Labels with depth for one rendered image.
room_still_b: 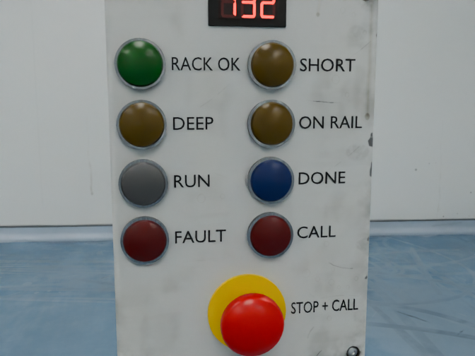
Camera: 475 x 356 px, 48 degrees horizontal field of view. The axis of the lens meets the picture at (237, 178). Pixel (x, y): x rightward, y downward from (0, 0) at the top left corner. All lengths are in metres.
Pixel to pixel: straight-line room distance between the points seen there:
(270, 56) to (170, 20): 0.06
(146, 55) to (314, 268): 0.17
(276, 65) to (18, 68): 3.61
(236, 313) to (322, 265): 0.07
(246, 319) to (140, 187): 0.10
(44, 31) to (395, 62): 2.39
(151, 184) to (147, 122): 0.04
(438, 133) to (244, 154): 3.77
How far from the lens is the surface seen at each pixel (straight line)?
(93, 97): 3.77
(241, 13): 0.34
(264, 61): 0.33
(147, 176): 0.33
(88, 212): 3.87
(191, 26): 0.33
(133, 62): 0.32
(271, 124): 0.33
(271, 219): 0.34
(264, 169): 0.33
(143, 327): 0.36
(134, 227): 0.33
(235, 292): 0.35
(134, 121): 0.32
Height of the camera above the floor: 0.99
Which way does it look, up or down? 9 degrees down
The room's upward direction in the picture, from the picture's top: straight up
